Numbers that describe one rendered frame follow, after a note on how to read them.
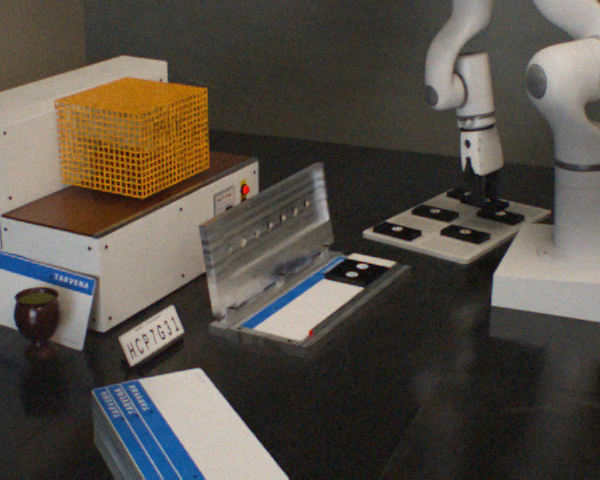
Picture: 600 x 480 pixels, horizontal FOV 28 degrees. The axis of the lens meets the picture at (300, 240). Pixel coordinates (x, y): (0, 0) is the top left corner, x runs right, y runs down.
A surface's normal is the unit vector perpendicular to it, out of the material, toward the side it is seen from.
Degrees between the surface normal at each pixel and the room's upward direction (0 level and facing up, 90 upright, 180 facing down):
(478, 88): 80
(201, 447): 0
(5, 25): 90
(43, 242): 90
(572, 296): 90
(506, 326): 0
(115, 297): 90
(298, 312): 0
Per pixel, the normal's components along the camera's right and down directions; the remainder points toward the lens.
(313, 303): 0.00, -0.93
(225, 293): 0.86, 0.03
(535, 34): -0.36, 0.33
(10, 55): 0.93, 0.13
